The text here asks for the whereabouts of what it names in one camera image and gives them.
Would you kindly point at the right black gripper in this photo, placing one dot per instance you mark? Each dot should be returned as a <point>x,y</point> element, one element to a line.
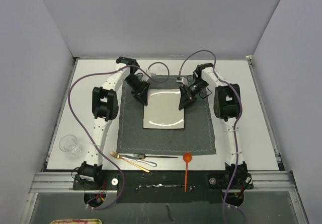
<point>187,97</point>

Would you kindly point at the silver table knife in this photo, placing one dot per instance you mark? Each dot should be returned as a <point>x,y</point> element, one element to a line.
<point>131,158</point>

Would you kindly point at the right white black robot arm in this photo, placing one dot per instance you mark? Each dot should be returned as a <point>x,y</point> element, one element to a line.
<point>227,108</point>

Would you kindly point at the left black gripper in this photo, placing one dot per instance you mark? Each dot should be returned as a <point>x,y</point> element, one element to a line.
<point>140,93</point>

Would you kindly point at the dark handled silver fork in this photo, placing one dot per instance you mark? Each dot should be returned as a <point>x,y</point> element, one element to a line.
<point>144,156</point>

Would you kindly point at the clear plastic cup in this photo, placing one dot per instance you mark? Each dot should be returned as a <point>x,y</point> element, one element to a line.
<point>70,146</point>

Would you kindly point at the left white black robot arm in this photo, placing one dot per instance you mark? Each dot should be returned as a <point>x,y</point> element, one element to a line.
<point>105,109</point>

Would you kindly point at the floral tray edge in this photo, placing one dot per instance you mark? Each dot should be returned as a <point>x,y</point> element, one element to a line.
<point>77,221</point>

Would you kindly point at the dark grey cloth placemat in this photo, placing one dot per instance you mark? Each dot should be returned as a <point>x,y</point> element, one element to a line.
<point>197,136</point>

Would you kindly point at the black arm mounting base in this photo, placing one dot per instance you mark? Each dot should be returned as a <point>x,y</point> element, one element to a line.
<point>170,187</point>

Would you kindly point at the white square plate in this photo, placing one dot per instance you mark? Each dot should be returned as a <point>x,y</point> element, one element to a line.
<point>162,111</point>

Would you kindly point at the orange plastic spoon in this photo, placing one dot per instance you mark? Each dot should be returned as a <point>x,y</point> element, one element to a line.
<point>187,157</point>

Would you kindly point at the gold fork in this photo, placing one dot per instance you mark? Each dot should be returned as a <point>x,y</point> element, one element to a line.
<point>117,156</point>

